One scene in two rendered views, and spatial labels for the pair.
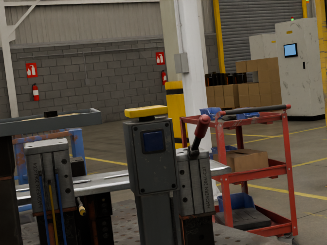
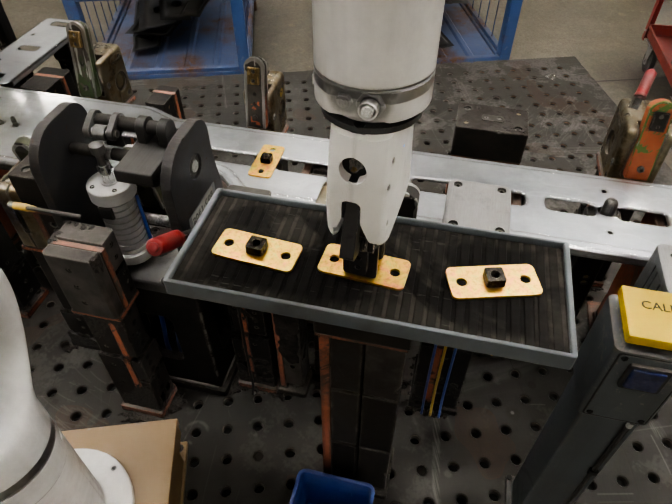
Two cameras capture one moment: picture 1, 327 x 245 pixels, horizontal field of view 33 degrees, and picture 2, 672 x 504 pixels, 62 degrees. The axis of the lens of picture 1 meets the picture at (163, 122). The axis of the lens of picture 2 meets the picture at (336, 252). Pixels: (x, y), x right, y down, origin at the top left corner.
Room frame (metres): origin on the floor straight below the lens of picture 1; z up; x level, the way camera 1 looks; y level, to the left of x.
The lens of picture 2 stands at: (0.48, 0.16, 1.55)
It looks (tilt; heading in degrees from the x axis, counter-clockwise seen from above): 46 degrees down; 25
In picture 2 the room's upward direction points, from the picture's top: straight up
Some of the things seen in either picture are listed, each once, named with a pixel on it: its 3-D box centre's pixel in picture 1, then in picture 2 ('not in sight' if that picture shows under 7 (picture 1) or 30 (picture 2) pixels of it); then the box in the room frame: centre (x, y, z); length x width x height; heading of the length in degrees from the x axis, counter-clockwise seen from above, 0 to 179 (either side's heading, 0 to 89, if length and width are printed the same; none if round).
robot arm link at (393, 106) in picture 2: not in sight; (372, 81); (0.82, 0.29, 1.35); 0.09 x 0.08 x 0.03; 7
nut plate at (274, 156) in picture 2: not in sight; (266, 158); (1.11, 0.57, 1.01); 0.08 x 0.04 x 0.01; 11
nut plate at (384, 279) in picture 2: not in sight; (364, 263); (0.82, 0.29, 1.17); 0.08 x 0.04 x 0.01; 97
